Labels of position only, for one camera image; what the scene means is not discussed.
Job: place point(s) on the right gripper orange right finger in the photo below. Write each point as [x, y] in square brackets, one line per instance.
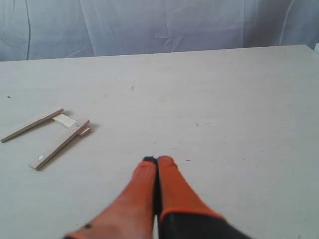
[183, 214]

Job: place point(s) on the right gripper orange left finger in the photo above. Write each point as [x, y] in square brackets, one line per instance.
[131, 214]

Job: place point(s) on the wood strip with dark magnets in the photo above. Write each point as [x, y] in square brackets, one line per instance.
[59, 144]

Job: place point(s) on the far plain wood strip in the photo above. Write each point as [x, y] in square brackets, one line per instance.
[68, 122]

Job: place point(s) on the white backdrop cloth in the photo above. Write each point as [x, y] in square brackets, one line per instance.
[45, 29]

